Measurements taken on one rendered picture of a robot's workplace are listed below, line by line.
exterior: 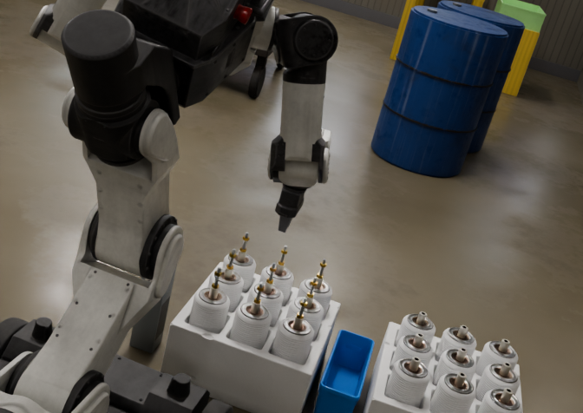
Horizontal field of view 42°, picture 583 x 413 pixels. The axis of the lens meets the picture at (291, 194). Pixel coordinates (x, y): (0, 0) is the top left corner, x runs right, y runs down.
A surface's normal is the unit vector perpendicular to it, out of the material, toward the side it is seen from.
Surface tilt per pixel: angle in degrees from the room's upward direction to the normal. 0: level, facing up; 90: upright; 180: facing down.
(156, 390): 0
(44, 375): 25
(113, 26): 32
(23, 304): 0
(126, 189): 108
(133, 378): 0
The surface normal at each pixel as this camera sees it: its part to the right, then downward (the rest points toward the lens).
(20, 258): 0.23, -0.89
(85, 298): 0.02, -0.54
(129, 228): -0.35, 0.57
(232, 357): -0.25, 0.33
